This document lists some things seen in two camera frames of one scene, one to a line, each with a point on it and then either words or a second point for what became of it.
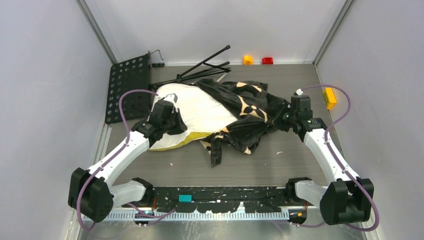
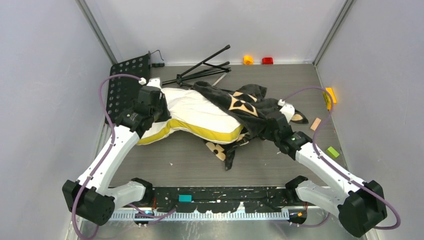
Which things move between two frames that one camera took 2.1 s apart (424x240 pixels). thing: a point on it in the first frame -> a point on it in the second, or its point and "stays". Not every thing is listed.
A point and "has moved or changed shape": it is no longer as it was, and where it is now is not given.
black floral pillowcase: [256, 111] has moved or changed shape
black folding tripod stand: [202, 69] stays
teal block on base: [185, 198] stays
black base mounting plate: [268, 199] stays
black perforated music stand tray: [130, 75] stays
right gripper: [285, 127] -> [267, 134]
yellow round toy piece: [248, 60] stays
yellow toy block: [329, 98] stays
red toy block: [267, 60] stays
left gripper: [180, 127] -> [165, 116]
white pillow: [204, 114] has moved or changed shape
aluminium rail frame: [229, 214] stays
